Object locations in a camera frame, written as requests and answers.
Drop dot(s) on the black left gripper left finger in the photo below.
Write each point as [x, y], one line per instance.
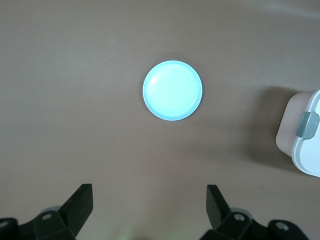
[75, 215]

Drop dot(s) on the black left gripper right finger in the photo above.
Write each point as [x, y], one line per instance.
[220, 215]

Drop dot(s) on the white lidded storage box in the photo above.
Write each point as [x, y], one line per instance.
[307, 155]

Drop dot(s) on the round light blue plate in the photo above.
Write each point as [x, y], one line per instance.
[172, 91]

